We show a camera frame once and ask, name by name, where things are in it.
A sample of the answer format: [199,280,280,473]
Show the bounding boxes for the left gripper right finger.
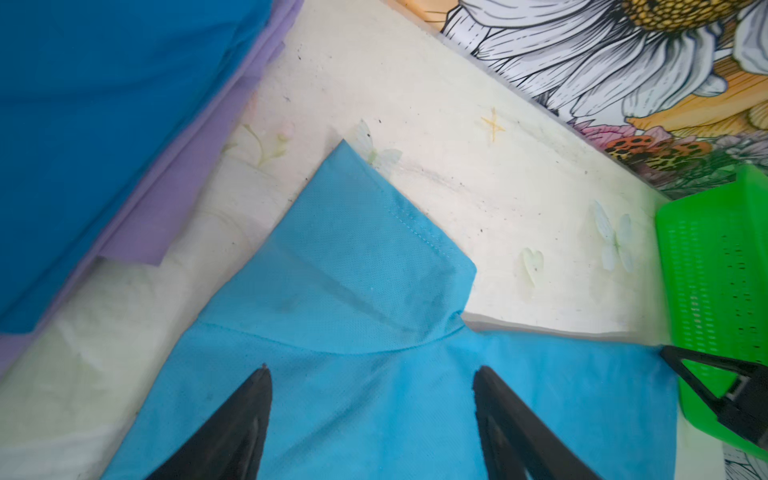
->
[473,366,598,479]

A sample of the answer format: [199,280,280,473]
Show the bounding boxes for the green plastic basket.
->
[656,165,767,460]

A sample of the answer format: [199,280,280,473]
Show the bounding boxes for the light blue t shirt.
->
[105,143,677,479]

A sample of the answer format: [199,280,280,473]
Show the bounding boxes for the folded purple t shirt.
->
[1,1,303,372]

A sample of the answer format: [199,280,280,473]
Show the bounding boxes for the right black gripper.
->
[660,346,767,451]

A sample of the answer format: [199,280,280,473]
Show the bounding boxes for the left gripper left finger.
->
[149,366,273,480]

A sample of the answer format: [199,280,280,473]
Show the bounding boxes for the folded dark blue t shirt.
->
[1,1,272,334]

